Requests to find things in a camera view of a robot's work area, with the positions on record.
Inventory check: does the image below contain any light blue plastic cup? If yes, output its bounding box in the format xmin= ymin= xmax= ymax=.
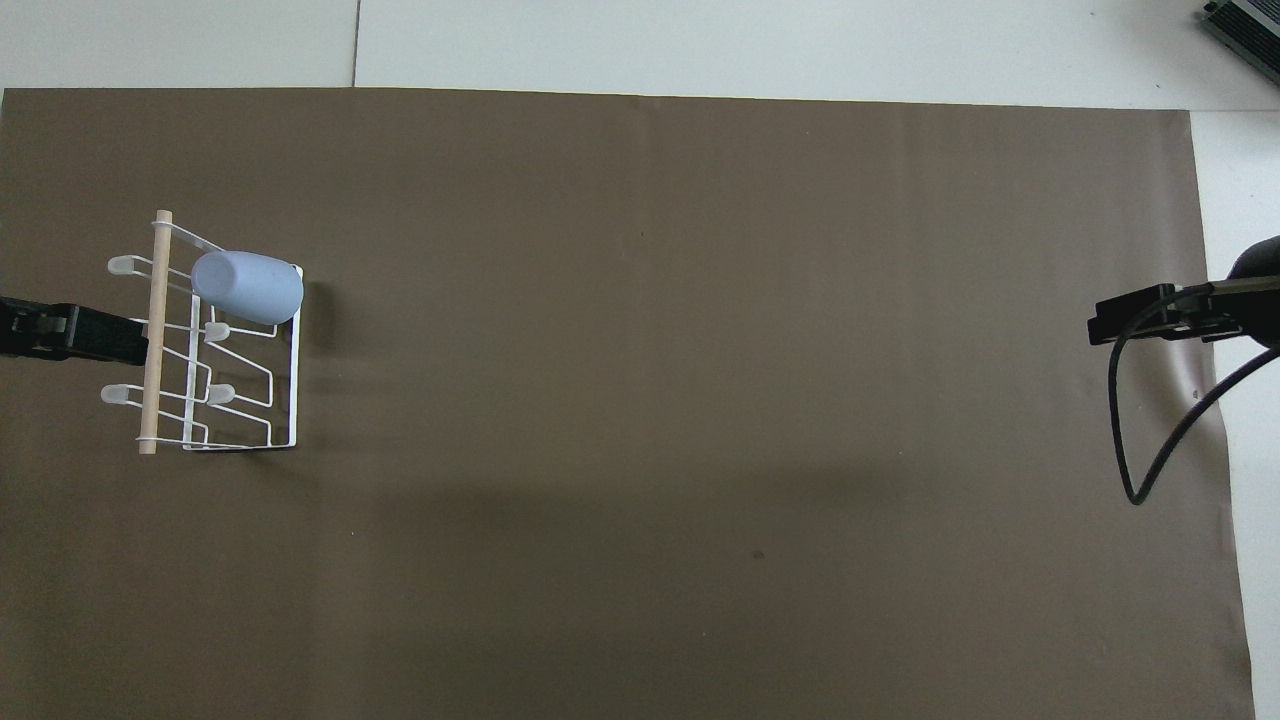
xmin=190 ymin=249 xmax=305 ymax=327

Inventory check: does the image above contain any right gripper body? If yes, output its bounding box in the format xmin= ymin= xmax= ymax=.
xmin=1200 ymin=236 xmax=1280 ymax=351

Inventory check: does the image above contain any black cable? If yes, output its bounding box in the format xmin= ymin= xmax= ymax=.
xmin=1108 ymin=284 xmax=1280 ymax=506

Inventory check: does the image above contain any white wire cup holder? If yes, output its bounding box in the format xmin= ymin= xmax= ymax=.
xmin=102 ymin=209 xmax=305 ymax=457

